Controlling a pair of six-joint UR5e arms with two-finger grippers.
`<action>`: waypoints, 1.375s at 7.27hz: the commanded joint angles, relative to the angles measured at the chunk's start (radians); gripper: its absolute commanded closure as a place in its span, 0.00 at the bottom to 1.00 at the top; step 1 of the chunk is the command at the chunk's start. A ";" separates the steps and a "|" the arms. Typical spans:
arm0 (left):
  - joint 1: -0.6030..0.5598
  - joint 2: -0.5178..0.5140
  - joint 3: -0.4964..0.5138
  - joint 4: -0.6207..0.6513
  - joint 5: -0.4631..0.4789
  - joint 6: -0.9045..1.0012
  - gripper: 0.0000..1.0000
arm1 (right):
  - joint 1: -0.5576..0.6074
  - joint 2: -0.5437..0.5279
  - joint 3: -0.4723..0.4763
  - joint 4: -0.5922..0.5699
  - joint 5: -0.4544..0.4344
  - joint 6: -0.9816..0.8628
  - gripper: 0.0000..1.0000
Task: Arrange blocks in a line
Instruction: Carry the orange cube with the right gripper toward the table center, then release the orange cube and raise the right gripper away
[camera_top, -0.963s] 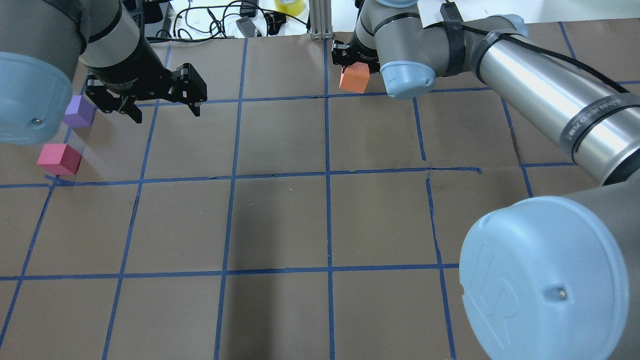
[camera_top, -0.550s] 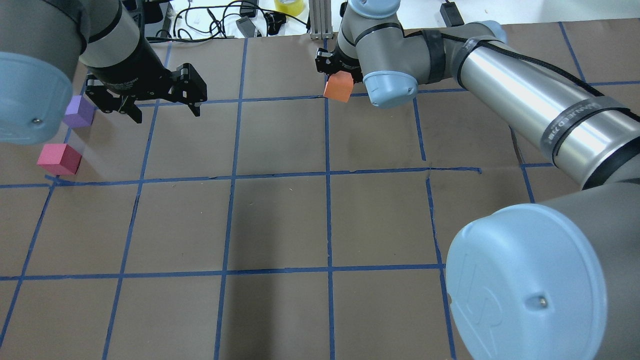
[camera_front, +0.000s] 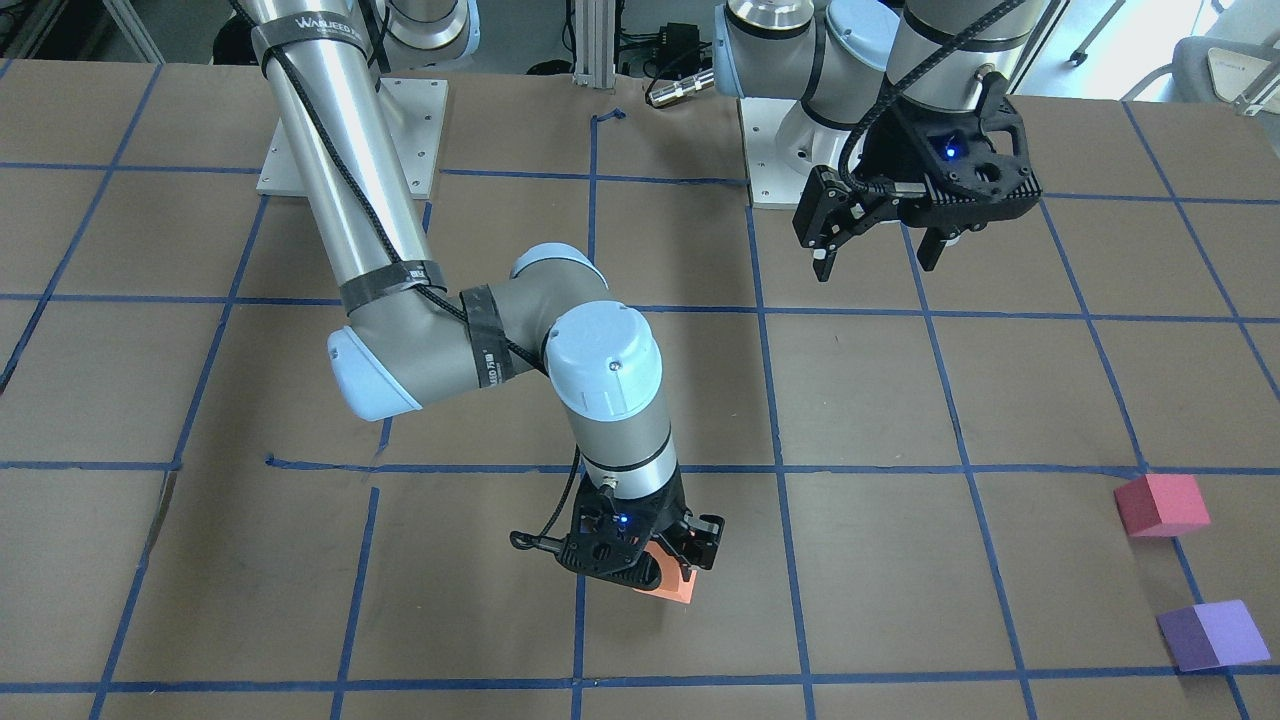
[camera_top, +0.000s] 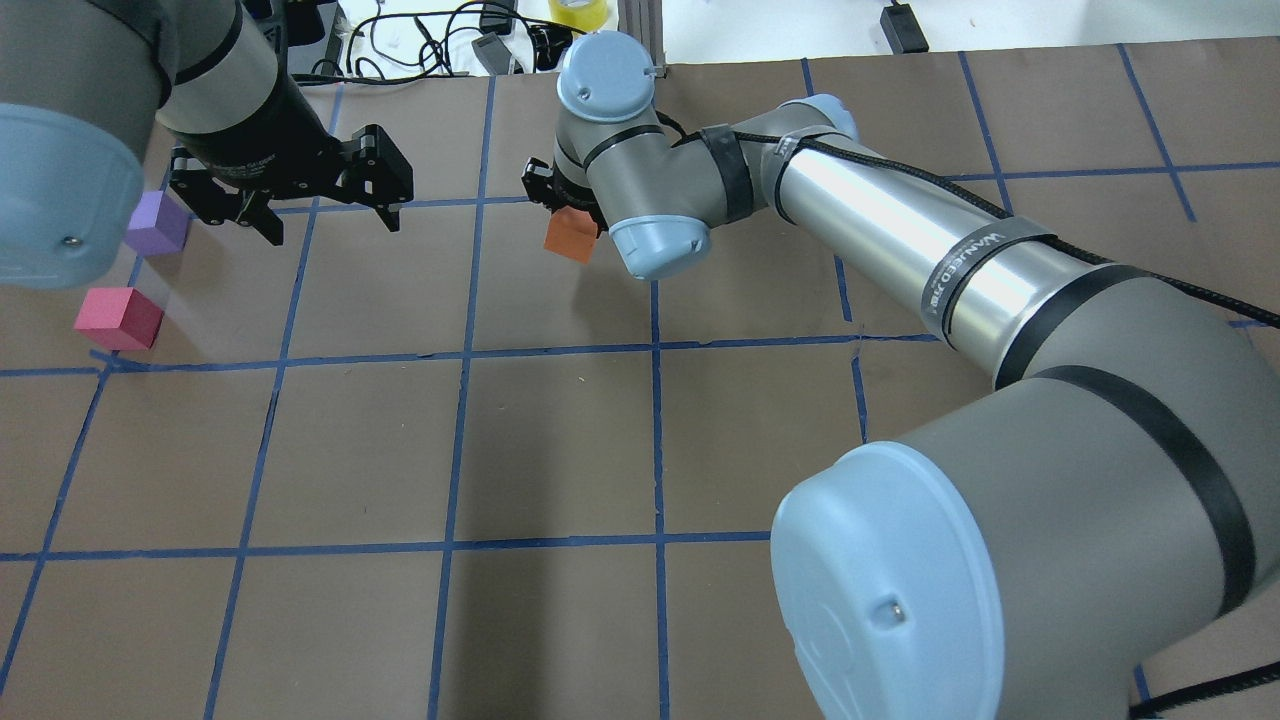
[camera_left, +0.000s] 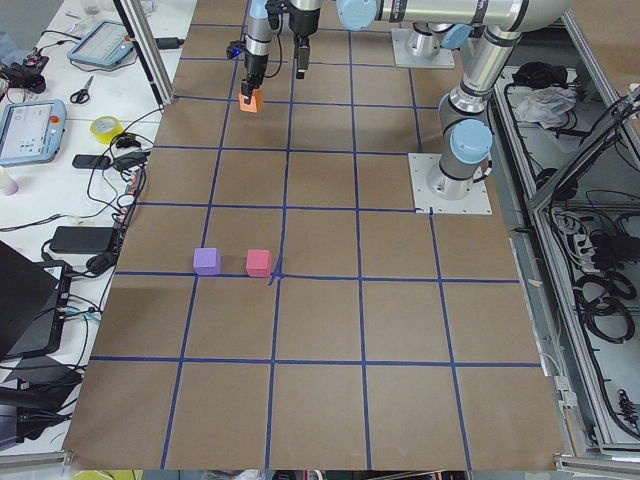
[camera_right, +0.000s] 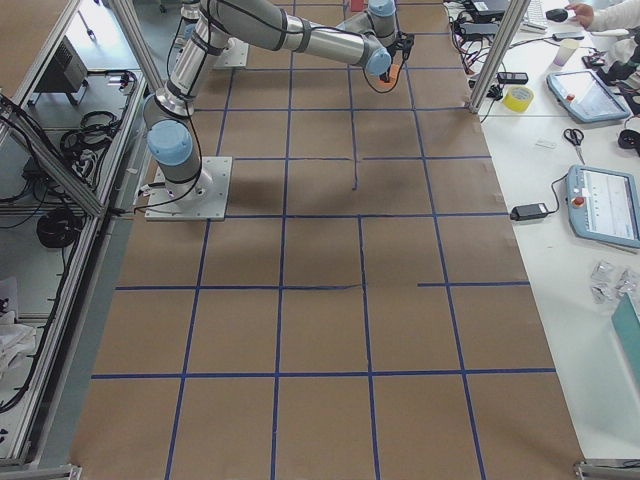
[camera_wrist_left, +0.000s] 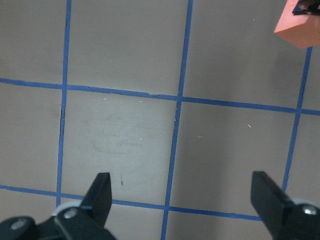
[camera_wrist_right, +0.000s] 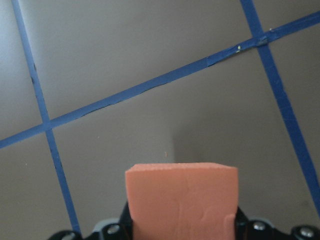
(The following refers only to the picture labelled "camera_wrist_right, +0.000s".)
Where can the orange foam block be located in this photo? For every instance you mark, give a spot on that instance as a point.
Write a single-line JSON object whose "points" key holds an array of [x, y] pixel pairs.
{"points": [[182, 201]]}

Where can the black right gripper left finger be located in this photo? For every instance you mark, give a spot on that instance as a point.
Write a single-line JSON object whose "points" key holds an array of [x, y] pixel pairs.
{"points": [[120, 228]]}

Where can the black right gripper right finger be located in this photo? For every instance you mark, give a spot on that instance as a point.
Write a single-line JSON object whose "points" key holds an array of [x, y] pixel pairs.
{"points": [[246, 229]]}

